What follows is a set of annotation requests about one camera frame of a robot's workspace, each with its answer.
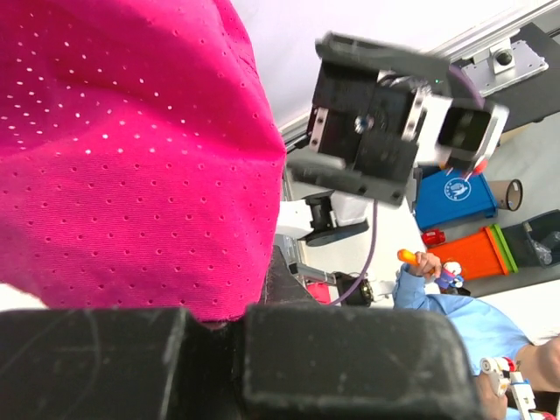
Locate person in blue shirt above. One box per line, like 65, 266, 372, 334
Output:
393, 252, 559, 419

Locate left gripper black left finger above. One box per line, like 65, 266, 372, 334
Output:
1, 309, 244, 419

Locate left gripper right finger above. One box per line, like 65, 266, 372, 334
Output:
242, 305, 481, 419

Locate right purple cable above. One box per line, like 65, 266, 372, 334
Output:
327, 65, 485, 307

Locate dark grey bin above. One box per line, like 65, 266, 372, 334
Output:
501, 209, 560, 269

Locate blue recycling bin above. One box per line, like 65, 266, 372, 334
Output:
415, 171, 498, 231

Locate orange handled tool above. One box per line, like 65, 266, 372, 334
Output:
397, 249, 441, 277

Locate aluminium frame rails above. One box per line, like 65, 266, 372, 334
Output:
279, 0, 560, 148

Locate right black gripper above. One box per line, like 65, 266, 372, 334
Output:
287, 32, 452, 207

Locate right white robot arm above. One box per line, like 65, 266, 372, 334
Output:
276, 32, 450, 247

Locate white toy robot figure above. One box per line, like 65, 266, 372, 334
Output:
479, 357, 536, 419

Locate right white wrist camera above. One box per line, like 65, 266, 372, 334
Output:
415, 95, 509, 178

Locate orange bin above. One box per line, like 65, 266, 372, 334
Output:
430, 224, 519, 282

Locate brown cardboard tube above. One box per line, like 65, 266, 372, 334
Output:
488, 178, 523, 212

